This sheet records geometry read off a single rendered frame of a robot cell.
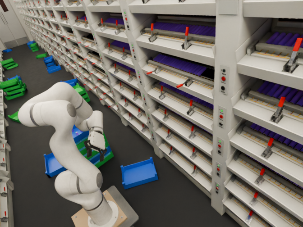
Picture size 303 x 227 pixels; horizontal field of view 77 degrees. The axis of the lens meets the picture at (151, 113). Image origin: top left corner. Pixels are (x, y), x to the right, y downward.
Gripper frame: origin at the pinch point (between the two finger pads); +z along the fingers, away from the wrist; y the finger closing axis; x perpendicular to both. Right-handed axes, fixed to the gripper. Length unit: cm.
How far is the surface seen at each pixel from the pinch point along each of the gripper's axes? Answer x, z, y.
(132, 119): 22, -76, 71
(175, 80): -57, -25, 5
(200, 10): -83, -18, -25
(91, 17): -13, -120, -19
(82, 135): 40, -43, 20
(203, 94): -67, -7, 5
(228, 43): -85, -4, -16
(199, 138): -50, -3, 38
